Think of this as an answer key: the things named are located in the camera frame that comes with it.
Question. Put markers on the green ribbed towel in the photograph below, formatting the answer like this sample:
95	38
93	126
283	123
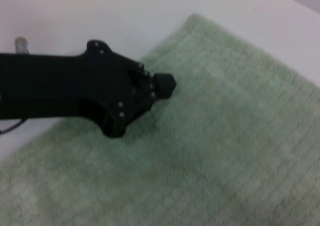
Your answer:
212	135

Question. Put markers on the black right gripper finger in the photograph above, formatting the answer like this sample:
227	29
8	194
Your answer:
160	92
162	79

